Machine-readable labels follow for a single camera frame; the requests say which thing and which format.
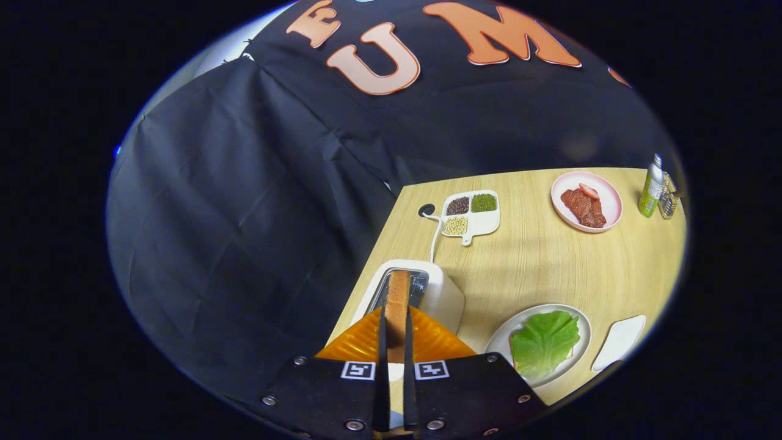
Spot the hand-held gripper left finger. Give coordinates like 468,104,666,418
260,307,392,440

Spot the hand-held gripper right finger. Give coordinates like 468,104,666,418
400,307,547,440

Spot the brown crust bread slice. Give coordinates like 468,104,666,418
384,269,412,364

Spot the green lettuce leaf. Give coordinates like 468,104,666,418
510,310,581,381

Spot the white toaster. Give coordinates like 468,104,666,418
349,260,466,367

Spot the round white plate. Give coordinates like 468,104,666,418
484,304,592,389

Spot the white divided bean dish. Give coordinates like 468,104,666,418
441,189,500,246

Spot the black backdrop cloth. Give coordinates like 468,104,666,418
107,0,679,422

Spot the white oblong dish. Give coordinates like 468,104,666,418
591,315,647,372

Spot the brown meat slice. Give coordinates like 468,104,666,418
561,188,607,229

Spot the pink plate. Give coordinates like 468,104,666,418
550,171,623,234

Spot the green label metal bottle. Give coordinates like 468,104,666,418
637,153,664,219

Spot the white toaster cable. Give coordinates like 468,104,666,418
425,213,443,263

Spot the wire metal basket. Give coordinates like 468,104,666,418
659,172,684,219

